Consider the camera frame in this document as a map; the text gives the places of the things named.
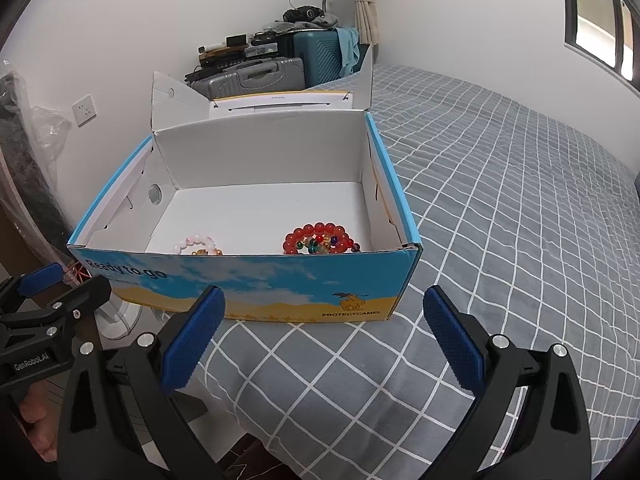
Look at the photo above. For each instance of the teal suitcase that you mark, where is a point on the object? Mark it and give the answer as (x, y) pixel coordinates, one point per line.
(320, 55)

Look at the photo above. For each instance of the white wall socket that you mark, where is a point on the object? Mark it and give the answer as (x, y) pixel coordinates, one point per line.
(84, 110)

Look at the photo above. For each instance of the window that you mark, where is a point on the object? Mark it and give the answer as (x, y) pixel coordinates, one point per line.
(600, 20)

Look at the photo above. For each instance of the grey checked bed sheet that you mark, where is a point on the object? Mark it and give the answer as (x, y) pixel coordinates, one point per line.
(500, 235)

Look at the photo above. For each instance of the stack of dark electronics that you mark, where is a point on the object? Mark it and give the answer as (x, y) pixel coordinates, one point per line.
(230, 52)

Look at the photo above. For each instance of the beige curtain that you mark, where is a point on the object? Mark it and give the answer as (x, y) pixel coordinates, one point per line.
(367, 0)

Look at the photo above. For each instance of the teal cloth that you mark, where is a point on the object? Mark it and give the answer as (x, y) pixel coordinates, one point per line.
(347, 50)

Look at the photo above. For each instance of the person's left hand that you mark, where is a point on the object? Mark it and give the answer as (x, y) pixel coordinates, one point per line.
(35, 420)

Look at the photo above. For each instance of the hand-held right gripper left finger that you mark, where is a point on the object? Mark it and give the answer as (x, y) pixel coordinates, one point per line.
(192, 345)

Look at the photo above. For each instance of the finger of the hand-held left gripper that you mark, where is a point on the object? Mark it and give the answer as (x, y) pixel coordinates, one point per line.
(40, 277)
(65, 305)

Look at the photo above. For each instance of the black bag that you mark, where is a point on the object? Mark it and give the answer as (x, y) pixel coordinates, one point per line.
(302, 12)

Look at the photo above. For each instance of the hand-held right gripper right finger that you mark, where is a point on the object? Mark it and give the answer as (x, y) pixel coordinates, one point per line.
(452, 340)

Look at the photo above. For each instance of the clear plastic bag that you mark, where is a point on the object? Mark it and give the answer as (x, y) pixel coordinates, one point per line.
(30, 160)

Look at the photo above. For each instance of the grey suitcase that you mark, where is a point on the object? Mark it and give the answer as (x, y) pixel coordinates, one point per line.
(260, 77)

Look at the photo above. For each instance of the blue and yellow cardboard box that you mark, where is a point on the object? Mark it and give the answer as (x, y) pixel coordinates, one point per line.
(250, 280)

